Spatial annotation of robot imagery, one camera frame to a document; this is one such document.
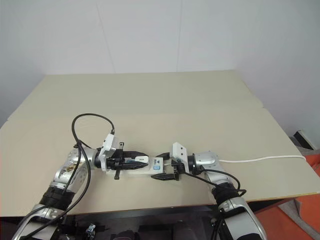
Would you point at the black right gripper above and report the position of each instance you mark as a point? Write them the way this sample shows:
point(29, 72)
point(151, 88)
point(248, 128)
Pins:
point(177, 170)

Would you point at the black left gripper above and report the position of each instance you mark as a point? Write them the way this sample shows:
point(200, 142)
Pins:
point(115, 163)

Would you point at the white charger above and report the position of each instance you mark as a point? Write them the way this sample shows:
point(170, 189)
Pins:
point(141, 159)

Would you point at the white power strip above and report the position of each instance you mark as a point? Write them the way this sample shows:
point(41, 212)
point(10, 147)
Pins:
point(151, 170)

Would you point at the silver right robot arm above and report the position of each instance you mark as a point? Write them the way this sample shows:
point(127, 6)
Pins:
point(210, 160)

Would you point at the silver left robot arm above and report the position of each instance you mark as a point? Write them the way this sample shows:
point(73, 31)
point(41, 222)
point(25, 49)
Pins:
point(62, 172)

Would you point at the dark rounded shape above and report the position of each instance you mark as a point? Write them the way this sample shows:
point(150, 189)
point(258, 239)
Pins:
point(123, 235)

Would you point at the silver metal clamp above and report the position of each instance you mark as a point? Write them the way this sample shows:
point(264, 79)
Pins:
point(91, 226)

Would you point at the black and white box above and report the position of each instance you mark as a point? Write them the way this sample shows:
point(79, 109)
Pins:
point(303, 140)

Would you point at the orange fabric seat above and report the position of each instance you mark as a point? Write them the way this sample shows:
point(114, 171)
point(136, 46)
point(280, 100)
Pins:
point(310, 200)

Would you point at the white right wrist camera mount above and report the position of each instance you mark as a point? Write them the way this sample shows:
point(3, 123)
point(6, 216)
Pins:
point(178, 150)

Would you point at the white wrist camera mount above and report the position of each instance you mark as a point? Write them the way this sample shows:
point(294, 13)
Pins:
point(110, 143)
point(178, 150)

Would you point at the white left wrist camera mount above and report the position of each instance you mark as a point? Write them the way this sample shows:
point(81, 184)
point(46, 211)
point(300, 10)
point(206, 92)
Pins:
point(110, 143)

